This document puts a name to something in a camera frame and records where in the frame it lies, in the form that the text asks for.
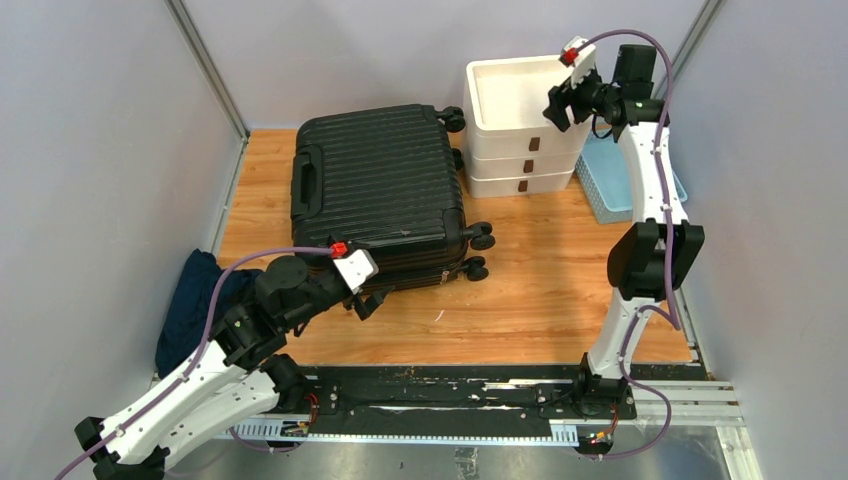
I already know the dark blue cloth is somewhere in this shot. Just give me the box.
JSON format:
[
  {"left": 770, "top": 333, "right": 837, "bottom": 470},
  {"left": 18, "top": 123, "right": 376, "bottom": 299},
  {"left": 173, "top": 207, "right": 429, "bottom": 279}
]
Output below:
[{"left": 155, "top": 249, "right": 261, "bottom": 378}]

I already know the right aluminium frame post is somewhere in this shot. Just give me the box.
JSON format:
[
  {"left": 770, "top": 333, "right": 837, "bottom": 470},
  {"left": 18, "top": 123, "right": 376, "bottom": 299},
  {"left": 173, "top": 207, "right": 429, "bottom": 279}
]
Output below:
[{"left": 654, "top": 0, "right": 726, "bottom": 98}]

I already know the aluminium frame post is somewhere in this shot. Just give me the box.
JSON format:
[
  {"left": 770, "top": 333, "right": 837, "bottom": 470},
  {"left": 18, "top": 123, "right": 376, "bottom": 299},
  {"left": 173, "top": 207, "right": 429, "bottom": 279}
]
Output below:
[
  {"left": 164, "top": 0, "right": 250, "bottom": 144},
  {"left": 654, "top": 0, "right": 726, "bottom": 98}
]

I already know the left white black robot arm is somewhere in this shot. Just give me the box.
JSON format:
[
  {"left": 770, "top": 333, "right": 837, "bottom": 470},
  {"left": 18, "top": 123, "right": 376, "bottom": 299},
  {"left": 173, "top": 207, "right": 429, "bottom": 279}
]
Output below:
[{"left": 75, "top": 242, "right": 390, "bottom": 479}]

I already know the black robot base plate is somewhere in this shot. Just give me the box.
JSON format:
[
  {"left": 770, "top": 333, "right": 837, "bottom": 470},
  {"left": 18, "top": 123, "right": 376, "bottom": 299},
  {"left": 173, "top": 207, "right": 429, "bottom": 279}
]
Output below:
[{"left": 265, "top": 363, "right": 709, "bottom": 455}]

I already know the light blue plastic basket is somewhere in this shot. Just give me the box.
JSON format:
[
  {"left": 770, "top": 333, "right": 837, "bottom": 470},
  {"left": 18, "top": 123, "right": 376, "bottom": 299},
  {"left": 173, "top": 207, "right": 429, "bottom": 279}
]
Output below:
[{"left": 575, "top": 138, "right": 689, "bottom": 224}]

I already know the white three-drawer storage unit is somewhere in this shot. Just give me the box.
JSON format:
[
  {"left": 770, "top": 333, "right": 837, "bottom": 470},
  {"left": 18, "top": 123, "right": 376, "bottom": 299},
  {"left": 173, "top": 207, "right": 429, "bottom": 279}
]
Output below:
[{"left": 462, "top": 55, "right": 590, "bottom": 198}]

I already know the black ribbed hard-shell suitcase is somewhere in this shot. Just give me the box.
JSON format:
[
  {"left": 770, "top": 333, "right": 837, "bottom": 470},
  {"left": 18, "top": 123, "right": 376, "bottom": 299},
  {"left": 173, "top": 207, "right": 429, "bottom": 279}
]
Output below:
[{"left": 290, "top": 104, "right": 496, "bottom": 290}]

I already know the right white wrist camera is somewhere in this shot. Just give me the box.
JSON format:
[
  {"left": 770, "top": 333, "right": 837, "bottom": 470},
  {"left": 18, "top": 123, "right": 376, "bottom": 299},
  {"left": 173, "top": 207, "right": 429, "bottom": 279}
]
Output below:
[{"left": 559, "top": 36, "right": 596, "bottom": 88}]

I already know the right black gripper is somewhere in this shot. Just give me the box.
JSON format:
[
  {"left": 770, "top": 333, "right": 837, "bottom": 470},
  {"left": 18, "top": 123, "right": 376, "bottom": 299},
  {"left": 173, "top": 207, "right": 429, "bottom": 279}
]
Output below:
[{"left": 544, "top": 60, "right": 622, "bottom": 132}]

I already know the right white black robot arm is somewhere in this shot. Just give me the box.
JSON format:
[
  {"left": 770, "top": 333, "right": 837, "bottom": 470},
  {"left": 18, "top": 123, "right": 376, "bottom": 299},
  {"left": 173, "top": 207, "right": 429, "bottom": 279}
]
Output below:
[{"left": 543, "top": 37, "right": 705, "bottom": 418}]

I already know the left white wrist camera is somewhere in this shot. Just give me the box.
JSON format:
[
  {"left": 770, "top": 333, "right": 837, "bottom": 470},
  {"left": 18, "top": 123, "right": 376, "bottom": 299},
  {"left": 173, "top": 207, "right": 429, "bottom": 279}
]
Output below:
[{"left": 332, "top": 249, "right": 379, "bottom": 294}]

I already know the left aluminium frame post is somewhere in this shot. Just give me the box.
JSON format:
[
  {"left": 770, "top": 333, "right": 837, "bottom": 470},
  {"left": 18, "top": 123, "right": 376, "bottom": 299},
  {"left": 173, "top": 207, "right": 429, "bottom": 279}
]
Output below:
[{"left": 164, "top": 0, "right": 250, "bottom": 144}]

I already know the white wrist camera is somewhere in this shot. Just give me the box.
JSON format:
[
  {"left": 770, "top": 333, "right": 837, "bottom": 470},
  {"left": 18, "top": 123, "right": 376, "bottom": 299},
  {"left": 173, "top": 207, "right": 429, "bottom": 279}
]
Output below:
[
  {"left": 332, "top": 249, "right": 379, "bottom": 294},
  {"left": 559, "top": 36, "right": 596, "bottom": 88}
]

